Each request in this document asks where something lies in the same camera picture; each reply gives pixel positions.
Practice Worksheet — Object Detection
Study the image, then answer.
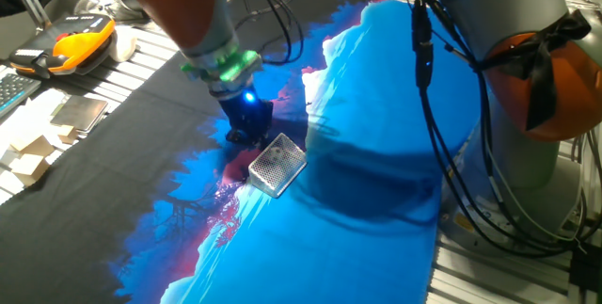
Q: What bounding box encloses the black strap on arm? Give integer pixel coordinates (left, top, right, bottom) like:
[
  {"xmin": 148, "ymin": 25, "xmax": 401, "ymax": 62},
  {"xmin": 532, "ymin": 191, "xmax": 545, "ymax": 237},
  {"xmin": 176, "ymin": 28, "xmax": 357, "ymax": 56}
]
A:
[{"xmin": 474, "ymin": 8, "xmax": 594, "ymax": 131}]

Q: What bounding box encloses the blue black landscape printed mat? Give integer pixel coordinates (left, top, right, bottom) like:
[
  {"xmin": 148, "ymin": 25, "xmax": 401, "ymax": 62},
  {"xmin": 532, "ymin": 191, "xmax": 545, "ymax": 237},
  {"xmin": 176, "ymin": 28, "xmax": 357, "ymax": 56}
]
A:
[{"xmin": 0, "ymin": 0, "xmax": 485, "ymax": 304}]

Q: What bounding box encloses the grey metal plate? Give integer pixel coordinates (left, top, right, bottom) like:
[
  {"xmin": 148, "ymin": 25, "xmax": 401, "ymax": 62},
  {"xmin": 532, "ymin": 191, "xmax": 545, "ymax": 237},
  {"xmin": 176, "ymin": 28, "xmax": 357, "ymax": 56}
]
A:
[{"xmin": 50, "ymin": 95, "xmax": 110, "ymax": 135}]

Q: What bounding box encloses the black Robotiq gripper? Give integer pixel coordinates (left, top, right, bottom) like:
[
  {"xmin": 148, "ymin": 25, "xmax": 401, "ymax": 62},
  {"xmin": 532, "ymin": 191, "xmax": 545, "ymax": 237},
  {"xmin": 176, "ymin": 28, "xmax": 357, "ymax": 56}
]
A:
[{"xmin": 219, "ymin": 88, "xmax": 275, "ymax": 150}]

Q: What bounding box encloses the orange black teach pendant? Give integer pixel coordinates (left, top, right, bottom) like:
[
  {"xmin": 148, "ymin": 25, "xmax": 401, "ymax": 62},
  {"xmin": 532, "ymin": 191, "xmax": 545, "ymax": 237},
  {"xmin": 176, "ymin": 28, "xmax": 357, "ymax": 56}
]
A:
[{"xmin": 8, "ymin": 13, "xmax": 117, "ymax": 79}]

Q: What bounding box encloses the small light wooden block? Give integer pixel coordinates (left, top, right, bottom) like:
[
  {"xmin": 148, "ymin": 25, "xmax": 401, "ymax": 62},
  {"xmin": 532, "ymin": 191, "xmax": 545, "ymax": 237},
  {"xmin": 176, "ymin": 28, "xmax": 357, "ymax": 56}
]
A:
[{"xmin": 56, "ymin": 124, "xmax": 79, "ymax": 145}]

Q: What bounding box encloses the white rounded foam object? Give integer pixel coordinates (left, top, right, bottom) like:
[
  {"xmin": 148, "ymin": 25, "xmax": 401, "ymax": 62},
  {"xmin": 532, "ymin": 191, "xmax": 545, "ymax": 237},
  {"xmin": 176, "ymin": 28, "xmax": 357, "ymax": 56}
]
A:
[{"xmin": 108, "ymin": 28, "xmax": 137, "ymax": 64}]

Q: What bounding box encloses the green wrist mounting plate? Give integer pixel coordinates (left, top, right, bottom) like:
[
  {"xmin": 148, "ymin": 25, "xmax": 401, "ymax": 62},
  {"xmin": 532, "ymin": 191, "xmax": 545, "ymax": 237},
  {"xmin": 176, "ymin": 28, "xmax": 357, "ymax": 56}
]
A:
[{"xmin": 181, "ymin": 49, "xmax": 263, "ymax": 84}]

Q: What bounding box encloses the large light wooden block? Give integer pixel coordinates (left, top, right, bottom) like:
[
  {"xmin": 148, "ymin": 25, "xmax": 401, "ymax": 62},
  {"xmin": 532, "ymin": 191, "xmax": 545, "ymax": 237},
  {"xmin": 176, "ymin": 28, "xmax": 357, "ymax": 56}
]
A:
[
  {"xmin": 8, "ymin": 132, "xmax": 55, "ymax": 158},
  {"xmin": 9, "ymin": 152, "xmax": 51, "ymax": 187}
]

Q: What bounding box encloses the silver perforated metal goal basket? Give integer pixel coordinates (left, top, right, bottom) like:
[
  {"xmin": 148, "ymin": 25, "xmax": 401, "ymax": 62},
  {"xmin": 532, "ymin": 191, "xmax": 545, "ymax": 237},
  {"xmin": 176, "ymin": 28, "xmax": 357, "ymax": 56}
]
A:
[{"xmin": 247, "ymin": 132, "xmax": 308, "ymax": 200}]

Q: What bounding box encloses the black computer keyboard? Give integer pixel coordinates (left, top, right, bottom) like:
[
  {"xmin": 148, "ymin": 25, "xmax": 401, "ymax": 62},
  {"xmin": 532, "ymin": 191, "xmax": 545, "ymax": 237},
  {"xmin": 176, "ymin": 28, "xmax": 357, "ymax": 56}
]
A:
[{"xmin": 0, "ymin": 72, "xmax": 42, "ymax": 120}]

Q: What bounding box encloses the white paper sheet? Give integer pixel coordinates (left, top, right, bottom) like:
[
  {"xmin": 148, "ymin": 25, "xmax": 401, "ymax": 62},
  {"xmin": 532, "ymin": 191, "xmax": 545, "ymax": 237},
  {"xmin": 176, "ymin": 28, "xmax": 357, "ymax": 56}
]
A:
[{"xmin": 0, "ymin": 88, "xmax": 71, "ymax": 164}]

